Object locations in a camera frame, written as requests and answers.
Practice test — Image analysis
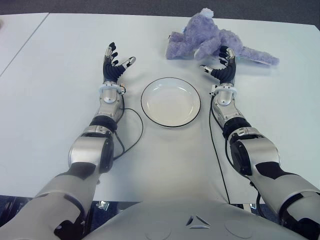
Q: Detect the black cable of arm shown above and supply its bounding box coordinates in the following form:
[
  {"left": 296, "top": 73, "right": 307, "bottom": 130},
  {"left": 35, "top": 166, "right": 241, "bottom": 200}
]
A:
[
  {"left": 113, "top": 107, "right": 145, "bottom": 161},
  {"left": 208, "top": 96, "right": 231, "bottom": 204}
]

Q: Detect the purple plush doll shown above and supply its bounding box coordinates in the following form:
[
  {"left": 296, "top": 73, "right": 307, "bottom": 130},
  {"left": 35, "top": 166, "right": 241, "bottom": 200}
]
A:
[{"left": 166, "top": 7, "right": 280, "bottom": 67}]

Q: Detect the robot right hand black silver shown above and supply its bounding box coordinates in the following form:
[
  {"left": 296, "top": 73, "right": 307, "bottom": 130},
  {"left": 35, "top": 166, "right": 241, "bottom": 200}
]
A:
[{"left": 199, "top": 45, "right": 238, "bottom": 87}]

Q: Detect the grey robot torso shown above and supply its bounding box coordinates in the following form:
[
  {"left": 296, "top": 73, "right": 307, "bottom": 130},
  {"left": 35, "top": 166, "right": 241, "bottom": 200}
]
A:
[{"left": 82, "top": 198, "right": 307, "bottom": 240}]

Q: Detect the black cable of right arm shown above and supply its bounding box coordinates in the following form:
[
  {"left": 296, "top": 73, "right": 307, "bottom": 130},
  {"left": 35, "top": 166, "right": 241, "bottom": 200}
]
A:
[{"left": 208, "top": 96, "right": 231, "bottom": 204}]

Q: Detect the white plate with black rim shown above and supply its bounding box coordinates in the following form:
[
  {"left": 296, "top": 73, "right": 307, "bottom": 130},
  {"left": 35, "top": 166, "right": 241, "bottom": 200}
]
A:
[{"left": 140, "top": 77, "right": 202, "bottom": 128}]

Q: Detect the robot left hand black silver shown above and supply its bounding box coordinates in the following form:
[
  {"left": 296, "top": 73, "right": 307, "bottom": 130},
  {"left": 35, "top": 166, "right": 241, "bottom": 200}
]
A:
[{"left": 101, "top": 41, "right": 137, "bottom": 85}]

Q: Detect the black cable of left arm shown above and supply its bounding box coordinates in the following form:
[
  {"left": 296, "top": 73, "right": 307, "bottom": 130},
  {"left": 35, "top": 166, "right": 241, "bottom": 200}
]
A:
[{"left": 113, "top": 107, "right": 145, "bottom": 161}]

